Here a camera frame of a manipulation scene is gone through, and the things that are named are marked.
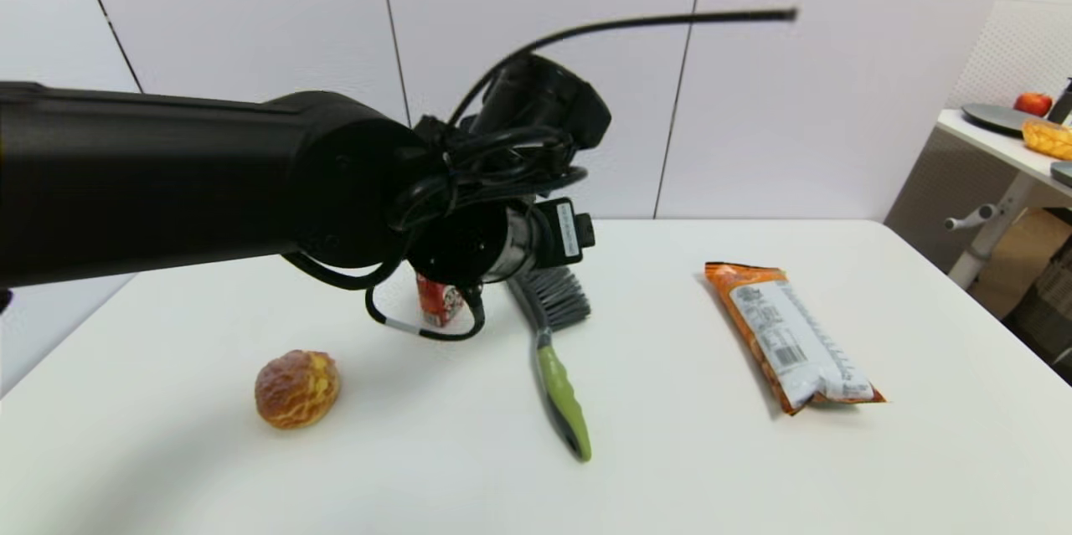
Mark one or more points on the white side table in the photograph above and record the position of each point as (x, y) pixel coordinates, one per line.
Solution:
(992, 238)

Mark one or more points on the golden cream puff bread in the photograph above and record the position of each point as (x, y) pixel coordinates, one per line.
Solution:
(297, 388)

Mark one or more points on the red drink carton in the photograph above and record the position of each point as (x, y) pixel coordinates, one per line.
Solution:
(435, 306)

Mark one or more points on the orange snack bag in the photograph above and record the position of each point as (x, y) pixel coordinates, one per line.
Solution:
(787, 342)

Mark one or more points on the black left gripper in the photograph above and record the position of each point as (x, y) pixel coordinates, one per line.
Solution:
(563, 229)

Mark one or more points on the dark grey plate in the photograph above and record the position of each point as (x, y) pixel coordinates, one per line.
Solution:
(988, 118)

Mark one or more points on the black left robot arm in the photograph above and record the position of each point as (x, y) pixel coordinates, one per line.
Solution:
(167, 175)

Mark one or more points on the red apple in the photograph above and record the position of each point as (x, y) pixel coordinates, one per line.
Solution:
(1033, 105)

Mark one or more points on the white perforated panel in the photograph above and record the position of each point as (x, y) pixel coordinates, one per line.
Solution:
(1013, 41)

